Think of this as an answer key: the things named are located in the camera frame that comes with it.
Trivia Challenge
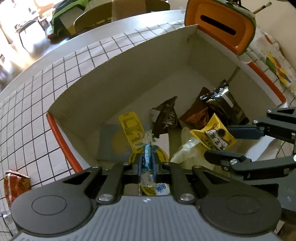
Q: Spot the green blanket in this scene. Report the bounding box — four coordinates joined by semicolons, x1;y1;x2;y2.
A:
47;0;92;39

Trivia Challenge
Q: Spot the checked tablecloth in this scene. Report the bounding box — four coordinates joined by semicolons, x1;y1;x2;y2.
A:
0;15;296;232

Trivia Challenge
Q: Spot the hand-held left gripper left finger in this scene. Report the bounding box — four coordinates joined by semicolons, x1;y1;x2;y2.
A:
61;154;142;204

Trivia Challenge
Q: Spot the orange tissue box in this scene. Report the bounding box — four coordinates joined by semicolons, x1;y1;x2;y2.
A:
184;0;257;55

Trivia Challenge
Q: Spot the yellow and blue snack packet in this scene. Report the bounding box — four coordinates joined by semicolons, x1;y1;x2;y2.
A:
128;145;171;196

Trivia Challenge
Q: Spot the black snack packet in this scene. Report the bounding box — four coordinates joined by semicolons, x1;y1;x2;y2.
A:
200;80;250;127

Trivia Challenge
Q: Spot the dark brown snack packet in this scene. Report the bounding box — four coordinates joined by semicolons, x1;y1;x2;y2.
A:
150;96;182;138

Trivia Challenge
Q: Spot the orange snack packet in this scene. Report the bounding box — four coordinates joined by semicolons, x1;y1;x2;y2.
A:
3;170;31;208

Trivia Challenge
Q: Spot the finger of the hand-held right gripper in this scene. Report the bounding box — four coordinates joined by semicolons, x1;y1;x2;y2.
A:
227;107;296;142
203;149;296;185

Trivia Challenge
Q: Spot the yellow dark-print snack packet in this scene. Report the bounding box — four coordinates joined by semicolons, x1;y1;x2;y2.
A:
190;113;238;152

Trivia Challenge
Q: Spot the floral cloth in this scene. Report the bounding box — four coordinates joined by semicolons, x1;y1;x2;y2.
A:
245;28;296;98

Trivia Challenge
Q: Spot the orange cardboard box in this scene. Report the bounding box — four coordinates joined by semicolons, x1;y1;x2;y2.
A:
46;23;287;173

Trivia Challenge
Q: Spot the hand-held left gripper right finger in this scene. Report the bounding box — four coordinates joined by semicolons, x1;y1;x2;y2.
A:
153;154;234;204

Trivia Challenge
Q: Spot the blue candy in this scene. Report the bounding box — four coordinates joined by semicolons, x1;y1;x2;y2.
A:
139;131;158;193

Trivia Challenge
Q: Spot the orange-brown snack packet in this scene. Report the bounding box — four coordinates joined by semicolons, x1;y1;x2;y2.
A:
179;87;216;130

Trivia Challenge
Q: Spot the paint brush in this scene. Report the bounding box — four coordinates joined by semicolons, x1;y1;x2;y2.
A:
253;2;273;14

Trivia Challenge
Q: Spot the clear snack packet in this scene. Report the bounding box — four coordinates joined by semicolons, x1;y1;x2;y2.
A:
170;127;215;169

